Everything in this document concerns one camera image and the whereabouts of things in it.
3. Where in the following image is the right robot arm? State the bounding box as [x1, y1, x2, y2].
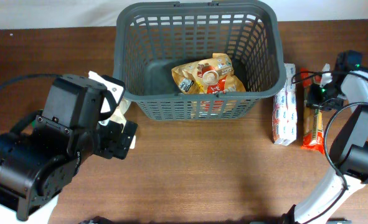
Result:
[279, 50, 368, 223]

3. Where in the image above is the orange spaghetti packet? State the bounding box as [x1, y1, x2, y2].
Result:
[301, 76, 324, 155]

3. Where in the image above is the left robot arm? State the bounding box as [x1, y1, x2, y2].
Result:
[0, 73, 138, 223]

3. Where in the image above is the grey plastic shopping basket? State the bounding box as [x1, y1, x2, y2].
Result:
[113, 1, 286, 121]

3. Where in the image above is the white tissue pack bundle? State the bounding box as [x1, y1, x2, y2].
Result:
[272, 63, 298, 146]

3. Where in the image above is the orange coffee snack bag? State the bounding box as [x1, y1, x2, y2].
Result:
[171, 53, 246, 94]

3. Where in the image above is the cream plastic food bag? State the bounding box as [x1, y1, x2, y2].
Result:
[108, 98, 131, 136]

